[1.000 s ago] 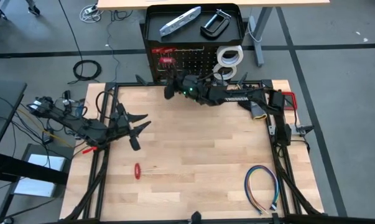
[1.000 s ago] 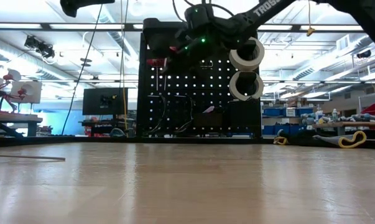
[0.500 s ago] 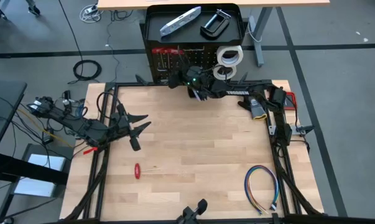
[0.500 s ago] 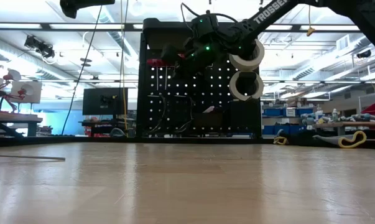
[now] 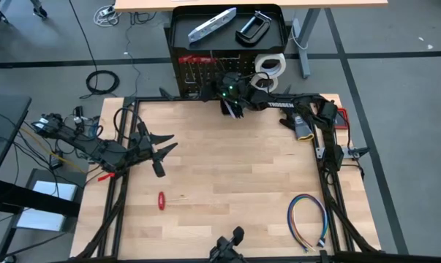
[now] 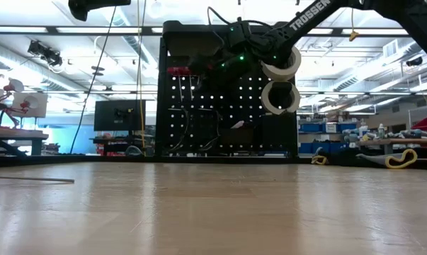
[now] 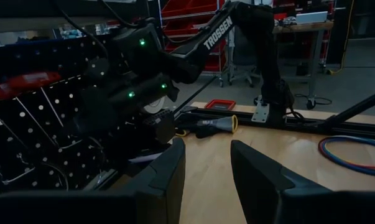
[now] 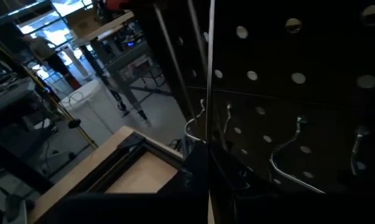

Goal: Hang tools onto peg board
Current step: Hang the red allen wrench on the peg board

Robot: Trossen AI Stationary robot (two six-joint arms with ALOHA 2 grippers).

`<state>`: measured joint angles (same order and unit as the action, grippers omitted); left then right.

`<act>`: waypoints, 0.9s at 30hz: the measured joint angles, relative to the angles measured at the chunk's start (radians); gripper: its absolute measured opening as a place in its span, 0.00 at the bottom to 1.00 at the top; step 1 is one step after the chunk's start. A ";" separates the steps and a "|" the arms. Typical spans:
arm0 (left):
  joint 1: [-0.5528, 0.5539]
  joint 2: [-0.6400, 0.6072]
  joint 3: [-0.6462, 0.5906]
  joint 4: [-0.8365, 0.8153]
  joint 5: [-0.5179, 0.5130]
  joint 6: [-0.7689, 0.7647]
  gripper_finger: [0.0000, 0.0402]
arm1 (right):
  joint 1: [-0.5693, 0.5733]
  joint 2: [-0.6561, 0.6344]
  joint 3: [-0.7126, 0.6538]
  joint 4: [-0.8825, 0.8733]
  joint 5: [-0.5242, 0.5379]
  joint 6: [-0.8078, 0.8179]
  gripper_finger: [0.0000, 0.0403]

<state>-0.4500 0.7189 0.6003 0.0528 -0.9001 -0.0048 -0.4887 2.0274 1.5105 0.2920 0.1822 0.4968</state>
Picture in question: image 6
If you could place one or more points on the red and white figure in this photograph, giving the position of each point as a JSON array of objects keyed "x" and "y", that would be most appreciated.
[{"x": 0, "y": 106}]

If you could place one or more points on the black monitor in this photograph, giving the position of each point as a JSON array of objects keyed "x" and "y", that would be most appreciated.
[{"x": 107, "y": 115}]

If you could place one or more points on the wooden side table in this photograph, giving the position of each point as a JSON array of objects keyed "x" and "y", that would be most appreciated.
[{"x": 15, "y": 134}]

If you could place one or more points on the black pegboard bin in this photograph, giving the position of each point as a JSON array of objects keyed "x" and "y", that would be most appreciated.
[
  {"x": 278, "y": 132},
  {"x": 236, "y": 138}
]

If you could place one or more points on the white box with hole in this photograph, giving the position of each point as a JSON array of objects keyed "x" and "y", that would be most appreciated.
[{"x": 39, "y": 106}]

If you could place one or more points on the blue storage bin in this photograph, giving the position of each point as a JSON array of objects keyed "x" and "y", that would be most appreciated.
[
  {"x": 310, "y": 127},
  {"x": 347, "y": 127}
]

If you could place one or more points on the clear bottle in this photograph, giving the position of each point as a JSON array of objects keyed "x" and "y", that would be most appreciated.
[{"x": 381, "y": 131}]

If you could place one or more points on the black glove grey cuff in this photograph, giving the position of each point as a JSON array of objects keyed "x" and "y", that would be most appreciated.
[{"x": 376, "y": 159}]

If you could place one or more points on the wooden workbench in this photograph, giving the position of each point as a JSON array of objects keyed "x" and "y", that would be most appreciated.
[{"x": 397, "y": 141}]

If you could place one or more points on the black aluminium table frame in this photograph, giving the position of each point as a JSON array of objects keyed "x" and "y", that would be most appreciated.
[{"x": 199, "y": 159}]

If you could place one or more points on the black pegboard cart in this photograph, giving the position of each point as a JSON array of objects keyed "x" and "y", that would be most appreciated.
[{"x": 213, "y": 117}]

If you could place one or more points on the black ceiling device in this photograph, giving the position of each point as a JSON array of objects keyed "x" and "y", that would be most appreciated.
[{"x": 45, "y": 53}]

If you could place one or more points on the black ceiling camera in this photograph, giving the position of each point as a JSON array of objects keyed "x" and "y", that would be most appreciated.
[{"x": 414, "y": 61}]

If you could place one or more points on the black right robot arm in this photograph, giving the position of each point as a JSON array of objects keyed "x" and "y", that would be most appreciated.
[{"x": 340, "y": 10}]

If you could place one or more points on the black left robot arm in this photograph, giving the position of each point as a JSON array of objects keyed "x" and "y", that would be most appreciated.
[{"x": 85, "y": 7}]

